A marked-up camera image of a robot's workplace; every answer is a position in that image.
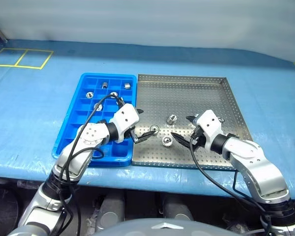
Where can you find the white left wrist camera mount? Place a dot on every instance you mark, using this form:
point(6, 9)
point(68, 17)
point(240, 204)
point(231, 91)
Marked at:
point(125, 118)

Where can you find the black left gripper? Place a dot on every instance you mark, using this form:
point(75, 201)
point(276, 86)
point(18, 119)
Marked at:
point(132, 131)

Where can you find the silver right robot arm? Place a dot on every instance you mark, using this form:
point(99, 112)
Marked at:
point(260, 169)

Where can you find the yellow tape double rectangle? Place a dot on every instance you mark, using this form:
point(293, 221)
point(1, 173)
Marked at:
point(16, 66)

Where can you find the grey robot torso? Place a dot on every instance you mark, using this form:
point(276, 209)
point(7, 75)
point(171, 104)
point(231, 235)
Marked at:
point(162, 228)

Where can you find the grey rounded housing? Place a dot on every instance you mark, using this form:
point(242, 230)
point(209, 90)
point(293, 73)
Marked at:
point(178, 209)
point(111, 209)

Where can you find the metal nut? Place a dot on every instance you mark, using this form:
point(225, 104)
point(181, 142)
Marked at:
point(89, 94)
point(114, 94)
point(127, 85)
point(167, 141)
point(97, 106)
point(220, 119)
point(104, 85)
point(172, 120)
point(154, 128)

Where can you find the perforated metal tray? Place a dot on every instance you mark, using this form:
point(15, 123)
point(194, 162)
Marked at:
point(177, 98)

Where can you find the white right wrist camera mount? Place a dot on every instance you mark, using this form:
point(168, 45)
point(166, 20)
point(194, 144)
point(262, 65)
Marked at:
point(211, 125)

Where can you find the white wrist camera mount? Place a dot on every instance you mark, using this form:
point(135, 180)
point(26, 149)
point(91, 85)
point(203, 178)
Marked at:
point(211, 125)
point(125, 118)

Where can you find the blue compartment tray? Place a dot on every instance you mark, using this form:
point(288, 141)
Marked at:
point(76, 115)

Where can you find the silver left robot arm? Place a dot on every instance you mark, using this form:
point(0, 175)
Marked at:
point(91, 135)

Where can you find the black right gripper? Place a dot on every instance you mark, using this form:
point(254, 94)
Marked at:
point(197, 138)

